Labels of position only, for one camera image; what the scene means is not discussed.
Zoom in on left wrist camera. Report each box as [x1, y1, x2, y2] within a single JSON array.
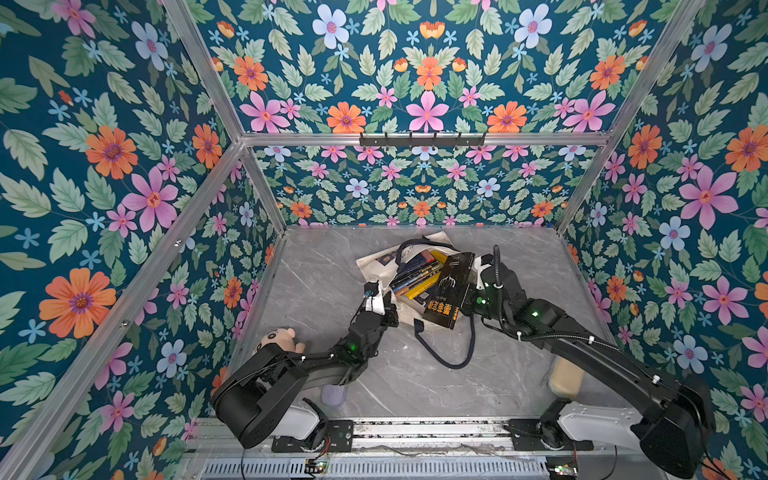
[[363, 281, 385, 316]]

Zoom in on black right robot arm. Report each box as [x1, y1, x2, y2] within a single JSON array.
[[464, 252, 715, 479]]

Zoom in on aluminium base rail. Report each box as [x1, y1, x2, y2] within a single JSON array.
[[176, 417, 665, 479]]

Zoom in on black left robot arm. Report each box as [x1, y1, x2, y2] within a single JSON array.
[[212, 283, 399, 451]]

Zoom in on black book gold title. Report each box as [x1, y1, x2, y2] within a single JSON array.
[[423, 252, 475, 329]]

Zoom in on beige pouch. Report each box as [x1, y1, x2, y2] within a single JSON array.
[[548, 357, 585, 400]]

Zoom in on cream canvas tote bag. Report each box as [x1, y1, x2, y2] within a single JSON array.
[[356, 231, 499, 370]]

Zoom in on yellow spine book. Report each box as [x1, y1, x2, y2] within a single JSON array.
[[405, 273, 440, 300]]

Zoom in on dark striped book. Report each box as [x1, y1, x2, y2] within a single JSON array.
[[390, 250, 436, 288]]

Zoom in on plush doll toy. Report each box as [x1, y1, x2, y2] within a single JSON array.
[[254, 328, 306, 353]]

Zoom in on purple pouch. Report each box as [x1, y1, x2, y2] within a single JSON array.
[[321, 385, 347, 409]]

